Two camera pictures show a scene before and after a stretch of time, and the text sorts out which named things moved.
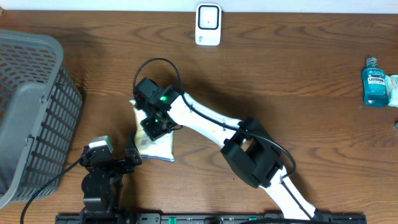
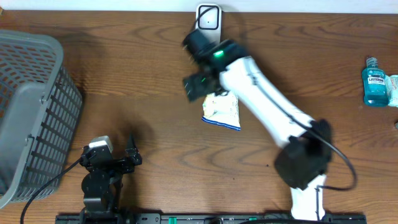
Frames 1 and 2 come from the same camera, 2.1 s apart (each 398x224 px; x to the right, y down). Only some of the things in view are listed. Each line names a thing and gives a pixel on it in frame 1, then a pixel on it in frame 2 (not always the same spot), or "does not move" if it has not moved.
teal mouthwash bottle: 374,82 does not move
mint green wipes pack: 391,84 does not move
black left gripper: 127,165 does not move
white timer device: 208,24 does not move
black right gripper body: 155,128 to 203,84
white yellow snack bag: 161,149 to 222,109
